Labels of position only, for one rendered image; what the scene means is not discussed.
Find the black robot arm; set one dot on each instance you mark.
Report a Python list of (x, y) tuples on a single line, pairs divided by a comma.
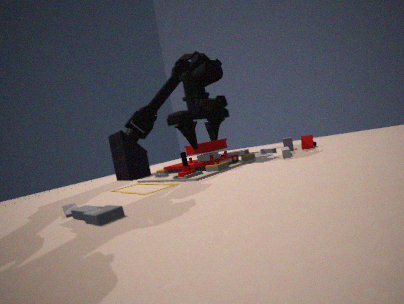
[(198, 74)]

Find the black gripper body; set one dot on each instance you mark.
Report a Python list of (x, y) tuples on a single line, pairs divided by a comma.
[(181, 117)]

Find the red block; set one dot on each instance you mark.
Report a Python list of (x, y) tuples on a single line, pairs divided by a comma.
[(307, 142)]

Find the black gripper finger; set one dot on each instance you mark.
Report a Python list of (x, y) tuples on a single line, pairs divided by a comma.
[(213, 128), (188, 130)]

